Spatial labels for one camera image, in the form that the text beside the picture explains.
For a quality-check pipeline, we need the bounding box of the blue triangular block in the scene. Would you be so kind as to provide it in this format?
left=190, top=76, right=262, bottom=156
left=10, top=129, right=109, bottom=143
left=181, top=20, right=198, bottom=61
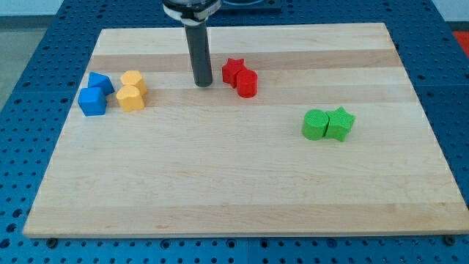
left=88, top=72, right=115, bottom=96

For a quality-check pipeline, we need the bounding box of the blue cube block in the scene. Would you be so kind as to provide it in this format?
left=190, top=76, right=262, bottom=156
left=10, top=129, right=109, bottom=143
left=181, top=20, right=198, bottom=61
left=78, top=87, right=107, bottom=117

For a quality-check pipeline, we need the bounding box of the yellow hexagon block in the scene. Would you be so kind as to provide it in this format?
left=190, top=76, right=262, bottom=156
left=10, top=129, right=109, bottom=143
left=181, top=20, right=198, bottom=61
left=120, top=70, right=147, bottom=95

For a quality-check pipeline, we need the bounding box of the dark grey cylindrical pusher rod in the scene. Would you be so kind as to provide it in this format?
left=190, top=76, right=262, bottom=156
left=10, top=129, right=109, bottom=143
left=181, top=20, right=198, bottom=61
left=185, top=21, right=213, bottom=87

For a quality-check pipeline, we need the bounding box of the red cylinder block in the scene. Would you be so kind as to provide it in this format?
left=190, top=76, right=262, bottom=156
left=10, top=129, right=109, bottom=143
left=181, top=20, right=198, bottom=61
left=237, top=70, right=258, bottom=98

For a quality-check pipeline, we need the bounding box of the green cylinder block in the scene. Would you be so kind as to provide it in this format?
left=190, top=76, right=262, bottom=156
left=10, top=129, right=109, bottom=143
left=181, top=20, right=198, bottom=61
left=302, top=109, right=329, bottom=140

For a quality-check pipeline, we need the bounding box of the red star block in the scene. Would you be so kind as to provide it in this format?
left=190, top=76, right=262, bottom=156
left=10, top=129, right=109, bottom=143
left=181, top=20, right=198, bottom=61
left=222, top=58, right=247, bottom=88

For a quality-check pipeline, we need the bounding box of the wooden work board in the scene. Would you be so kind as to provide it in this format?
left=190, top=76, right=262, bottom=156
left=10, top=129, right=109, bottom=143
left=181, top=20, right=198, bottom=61
left=23, top=23, right=468, bottom=238

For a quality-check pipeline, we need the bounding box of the green star block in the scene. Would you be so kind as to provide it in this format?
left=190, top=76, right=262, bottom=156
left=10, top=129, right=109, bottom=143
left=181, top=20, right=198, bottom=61
left=325, top=107, right=355, bottom=142

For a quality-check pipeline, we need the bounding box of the yellow heart block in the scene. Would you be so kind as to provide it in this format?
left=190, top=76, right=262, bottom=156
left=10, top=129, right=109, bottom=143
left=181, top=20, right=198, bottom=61
left=116, top=85, right=145, bottom=112

